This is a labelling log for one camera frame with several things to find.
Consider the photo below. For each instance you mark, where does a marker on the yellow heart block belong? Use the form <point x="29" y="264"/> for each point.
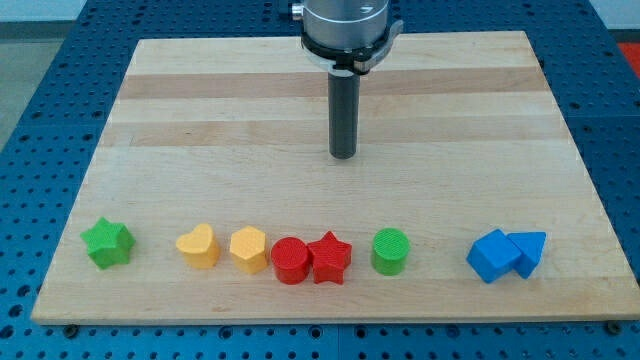
<point x="199" y="248"/>

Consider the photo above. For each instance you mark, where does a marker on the black cylindrical pointer rod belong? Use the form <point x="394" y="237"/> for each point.
<point x="343" y="102"/>

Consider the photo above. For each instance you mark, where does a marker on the green cylinder block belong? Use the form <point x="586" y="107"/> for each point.
<point x="390" y="249"/>

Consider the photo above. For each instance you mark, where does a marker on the red cylinder block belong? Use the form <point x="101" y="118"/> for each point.
<point x="291" y="260"/>

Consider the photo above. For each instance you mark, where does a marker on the blue cube block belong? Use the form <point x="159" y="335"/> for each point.
<point x="493" y="255"/>

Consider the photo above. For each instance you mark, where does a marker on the red star block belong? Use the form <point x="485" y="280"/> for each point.
<point x="330" y="258"/>

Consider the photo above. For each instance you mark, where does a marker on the blue triangle block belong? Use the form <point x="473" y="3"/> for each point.
<point x="531" y="246"/>

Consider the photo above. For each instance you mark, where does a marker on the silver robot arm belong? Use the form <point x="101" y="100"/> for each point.
<point x="346" y="37"/>

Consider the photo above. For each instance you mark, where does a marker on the wooden board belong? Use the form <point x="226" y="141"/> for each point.
<point x="459" y="135"/>

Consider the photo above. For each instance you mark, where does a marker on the green star block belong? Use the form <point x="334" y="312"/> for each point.
<point x="108" y="243"/>

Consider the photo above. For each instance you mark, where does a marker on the yellow hexagon block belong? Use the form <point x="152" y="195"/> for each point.
<point x="248" y="249"/>

